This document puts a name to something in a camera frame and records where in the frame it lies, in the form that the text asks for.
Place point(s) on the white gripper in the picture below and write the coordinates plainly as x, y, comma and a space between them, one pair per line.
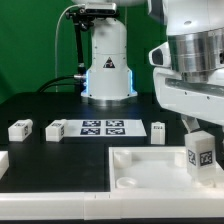
204, 101

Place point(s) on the white square tabletop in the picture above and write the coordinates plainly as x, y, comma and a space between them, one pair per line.
155, 168

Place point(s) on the white marker sheet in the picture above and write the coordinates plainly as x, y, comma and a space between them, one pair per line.
105, 128

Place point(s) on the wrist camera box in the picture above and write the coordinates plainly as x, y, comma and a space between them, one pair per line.
160, 56

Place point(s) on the white front fence rail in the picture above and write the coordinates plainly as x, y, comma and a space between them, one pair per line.
112, 205

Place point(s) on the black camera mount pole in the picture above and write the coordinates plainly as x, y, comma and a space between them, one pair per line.
82, 23

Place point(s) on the grey base camera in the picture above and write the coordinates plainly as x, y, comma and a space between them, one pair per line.
97, 8

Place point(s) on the white left fence rail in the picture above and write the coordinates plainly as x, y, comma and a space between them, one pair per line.
4, 162

